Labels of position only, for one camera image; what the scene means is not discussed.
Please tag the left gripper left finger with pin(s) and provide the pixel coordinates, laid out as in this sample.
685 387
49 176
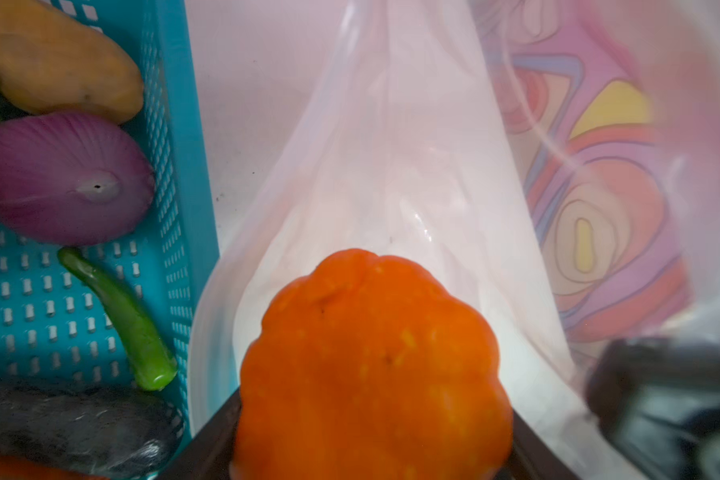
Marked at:
209 454

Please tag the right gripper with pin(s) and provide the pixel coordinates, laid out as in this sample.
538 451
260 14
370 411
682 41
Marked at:
658 405

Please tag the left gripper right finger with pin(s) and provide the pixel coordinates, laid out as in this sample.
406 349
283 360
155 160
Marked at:
531 459

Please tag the orange pumpkin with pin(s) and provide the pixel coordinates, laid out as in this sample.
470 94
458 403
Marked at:
368 368

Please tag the teal plastic basket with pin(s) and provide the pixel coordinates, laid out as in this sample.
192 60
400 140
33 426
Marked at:
53 329

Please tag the clear zip top bag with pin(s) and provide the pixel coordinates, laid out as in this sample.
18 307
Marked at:
555 165

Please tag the purple onion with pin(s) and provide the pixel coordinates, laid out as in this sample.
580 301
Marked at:
71 178

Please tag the green chili pepper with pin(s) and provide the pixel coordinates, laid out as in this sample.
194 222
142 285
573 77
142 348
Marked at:
152 363

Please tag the orange carrot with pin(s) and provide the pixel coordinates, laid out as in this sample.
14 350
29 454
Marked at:
11 468

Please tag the brown potato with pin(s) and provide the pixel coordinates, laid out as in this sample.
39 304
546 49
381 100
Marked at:
51 62

